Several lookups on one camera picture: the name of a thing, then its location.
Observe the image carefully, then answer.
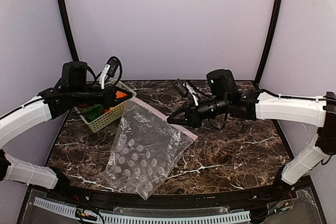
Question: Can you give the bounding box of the right black frame post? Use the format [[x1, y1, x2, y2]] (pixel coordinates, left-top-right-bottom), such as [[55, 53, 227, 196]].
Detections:
[[253, 0, 282, 87]]

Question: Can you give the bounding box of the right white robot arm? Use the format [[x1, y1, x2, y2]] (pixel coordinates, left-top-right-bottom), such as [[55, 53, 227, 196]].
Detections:
[[167, 69, 335, 185]]

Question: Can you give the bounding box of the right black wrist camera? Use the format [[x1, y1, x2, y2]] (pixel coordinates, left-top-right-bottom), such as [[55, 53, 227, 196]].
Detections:
[[173, 79, 201, 106]]

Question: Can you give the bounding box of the black frame post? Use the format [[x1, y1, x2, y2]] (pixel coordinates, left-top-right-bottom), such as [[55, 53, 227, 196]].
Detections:
[[57, 0, 79, 61], [253, 0, 282, 87]]

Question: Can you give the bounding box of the green leafy vegetable toy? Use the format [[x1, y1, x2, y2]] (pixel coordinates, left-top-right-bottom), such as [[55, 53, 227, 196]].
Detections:
[[82, 104, 104, 123]]

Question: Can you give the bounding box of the clear zip top bag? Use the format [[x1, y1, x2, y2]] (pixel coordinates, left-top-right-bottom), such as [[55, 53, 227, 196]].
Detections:
[[103, 97, 197, 200]]

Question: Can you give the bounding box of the white slotted cable duct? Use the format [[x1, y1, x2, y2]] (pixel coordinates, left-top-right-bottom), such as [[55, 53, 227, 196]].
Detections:
[[33, 197, 251, 223]]

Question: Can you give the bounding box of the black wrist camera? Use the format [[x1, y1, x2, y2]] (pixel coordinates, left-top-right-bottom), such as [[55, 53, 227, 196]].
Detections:
[[173, 79, 201, 106], [98, 56, 123, 90]]

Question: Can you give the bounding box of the beige perforated plastic basket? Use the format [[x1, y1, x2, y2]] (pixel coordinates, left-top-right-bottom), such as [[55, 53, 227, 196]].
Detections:
[[73, 79, 138, 134]]

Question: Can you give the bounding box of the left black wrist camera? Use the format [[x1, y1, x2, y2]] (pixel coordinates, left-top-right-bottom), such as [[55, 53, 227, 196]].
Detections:
[[98, 56, 123, 90]]

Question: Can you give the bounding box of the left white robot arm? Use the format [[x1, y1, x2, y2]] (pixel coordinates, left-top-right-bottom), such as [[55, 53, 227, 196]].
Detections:
[[1, 56, 133, 190]]

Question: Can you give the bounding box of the left black frame post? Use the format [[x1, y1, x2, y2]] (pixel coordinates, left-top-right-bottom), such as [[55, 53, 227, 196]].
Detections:
[[57, 0, 79, 61]]

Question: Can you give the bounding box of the orange fruit toy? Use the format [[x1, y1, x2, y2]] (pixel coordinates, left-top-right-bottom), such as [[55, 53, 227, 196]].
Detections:
[[116, 91, 127, 99]]

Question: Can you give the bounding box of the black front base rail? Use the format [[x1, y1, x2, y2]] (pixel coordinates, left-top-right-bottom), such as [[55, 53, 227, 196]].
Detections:
[[14, 175, 335, 223]]

